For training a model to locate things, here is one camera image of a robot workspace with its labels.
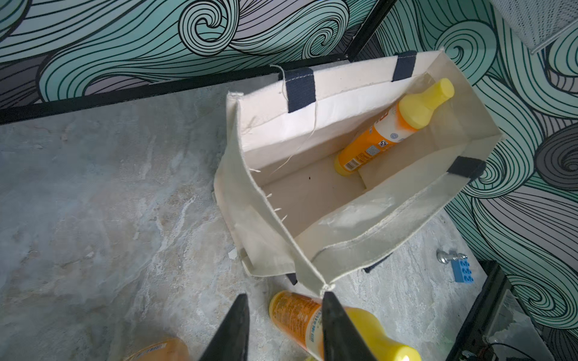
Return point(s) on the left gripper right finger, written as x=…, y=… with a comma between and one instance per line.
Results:
x=341, y=340

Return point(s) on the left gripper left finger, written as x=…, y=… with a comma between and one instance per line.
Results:
x=231, y=340

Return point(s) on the yellow cap orange bottle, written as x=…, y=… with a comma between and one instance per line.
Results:
x=412, y=113
x=300, y=318

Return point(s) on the beige canvas shopping bag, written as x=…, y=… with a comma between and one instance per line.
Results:
x=287, y=208

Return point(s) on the large orange dish soap bottle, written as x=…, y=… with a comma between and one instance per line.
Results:
x=172, y=349

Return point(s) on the small metal bolt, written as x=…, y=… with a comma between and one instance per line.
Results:
x=448, y=257

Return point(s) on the blue toy brick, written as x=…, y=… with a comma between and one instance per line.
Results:
x=462, y=271

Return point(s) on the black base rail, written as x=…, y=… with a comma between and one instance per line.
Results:
x=499, y=327

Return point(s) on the clear plastic wall bin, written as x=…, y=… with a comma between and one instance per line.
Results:
x=538, y=23

